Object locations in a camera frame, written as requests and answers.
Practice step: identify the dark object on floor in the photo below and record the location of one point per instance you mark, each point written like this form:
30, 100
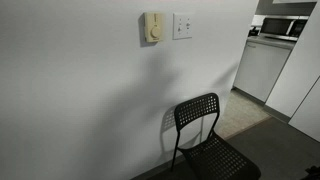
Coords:
313, 173

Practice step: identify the small dark countertop appliance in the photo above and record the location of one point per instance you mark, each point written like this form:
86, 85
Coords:
254, 32

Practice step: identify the white double switch plate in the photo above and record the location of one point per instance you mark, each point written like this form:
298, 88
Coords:
182, 35

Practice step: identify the white cabinet door panel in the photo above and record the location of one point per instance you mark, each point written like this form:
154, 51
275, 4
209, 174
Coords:
308, 113

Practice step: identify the silver black microwave oven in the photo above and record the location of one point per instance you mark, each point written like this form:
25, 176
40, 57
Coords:
278, 27

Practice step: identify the beige wall thermostat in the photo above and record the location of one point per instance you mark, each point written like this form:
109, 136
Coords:
154, 28

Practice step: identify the tall white cabinet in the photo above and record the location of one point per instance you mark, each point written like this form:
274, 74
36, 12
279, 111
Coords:
296, 66

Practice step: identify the white base cabinet with countertop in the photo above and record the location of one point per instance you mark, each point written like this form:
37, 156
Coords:
261, 66

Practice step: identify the black perforated chair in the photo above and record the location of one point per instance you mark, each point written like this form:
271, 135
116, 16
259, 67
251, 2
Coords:
216, 160

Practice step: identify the white light switch toggle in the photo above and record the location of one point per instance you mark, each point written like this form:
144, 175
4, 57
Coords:
180, 29
188, 25

